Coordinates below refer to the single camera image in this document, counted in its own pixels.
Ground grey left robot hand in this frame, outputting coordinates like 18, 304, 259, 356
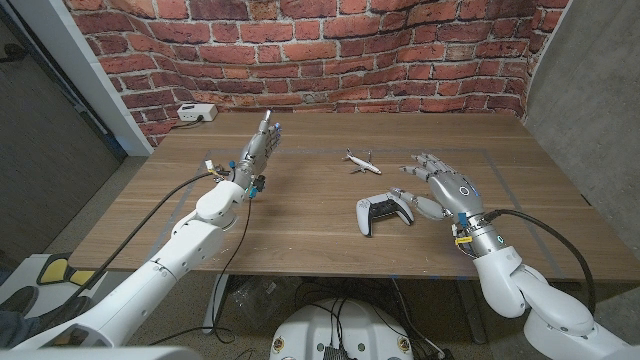
230, 109, 283, 190

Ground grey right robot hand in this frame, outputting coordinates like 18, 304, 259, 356
388, 152, 507, 260

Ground white game controller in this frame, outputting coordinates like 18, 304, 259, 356
355, 191, 416, 238

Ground white robot shoulder cover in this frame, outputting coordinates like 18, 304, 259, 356
0, 346, 204, 360

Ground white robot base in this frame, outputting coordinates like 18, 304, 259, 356
269, 298, 415, 360

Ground white toy airplane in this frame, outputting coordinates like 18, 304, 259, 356
341, 147, 383, 176

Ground white power outlet box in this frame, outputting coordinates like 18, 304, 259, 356
176, 103, 219, 123

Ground grey table leg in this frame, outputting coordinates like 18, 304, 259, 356
454, 279, 489, 345

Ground red brick printed backdrop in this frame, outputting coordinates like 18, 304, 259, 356
62, 0, 571, 149

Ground clear plastic bag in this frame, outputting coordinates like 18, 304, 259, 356
230, 275, 301, 329

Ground white table leg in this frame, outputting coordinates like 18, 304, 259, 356
202, 273, 230, 335

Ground dark grey door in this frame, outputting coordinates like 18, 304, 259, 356
0, 9, 126, 261

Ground yellow black foot pedal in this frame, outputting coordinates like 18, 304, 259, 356
37, 255, 96, 287

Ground white floor platform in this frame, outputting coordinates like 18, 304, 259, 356
0, 252, 119, 321

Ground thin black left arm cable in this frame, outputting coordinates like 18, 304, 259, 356
148, 195, 254, 347

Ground black outlet box cable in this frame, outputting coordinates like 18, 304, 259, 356
172, 115, 204, 130

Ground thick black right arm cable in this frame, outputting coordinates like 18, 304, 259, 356
482, 208, 597, 316

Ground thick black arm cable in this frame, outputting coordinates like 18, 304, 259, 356
62, 169, 221, 307
482, 208, 597, 316

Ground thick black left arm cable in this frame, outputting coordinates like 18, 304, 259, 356
62, 169, 221, 307

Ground white door frame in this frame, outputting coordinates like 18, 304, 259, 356
8, 0, 155, 157

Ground black door handle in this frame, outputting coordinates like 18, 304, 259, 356
0, 43, 29, 64

